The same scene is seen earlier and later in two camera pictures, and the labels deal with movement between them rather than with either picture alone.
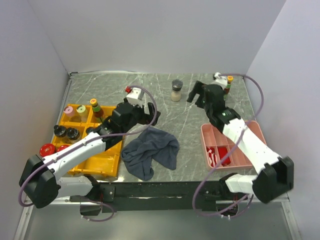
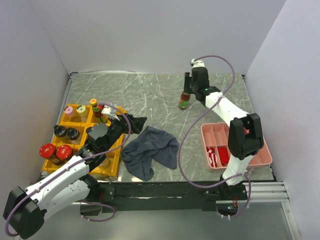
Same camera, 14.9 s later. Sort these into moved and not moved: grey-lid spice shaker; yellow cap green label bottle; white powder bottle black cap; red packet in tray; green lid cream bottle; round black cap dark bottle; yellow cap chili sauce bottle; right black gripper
Moved: grey-lid spice shaker; right black gripper; yellow cap chili sauce bottle
Not moved: green lid cream bottle; white powder bottle black cap; yellow cap green label bottle; round black cap dark bottle; red packet in tray
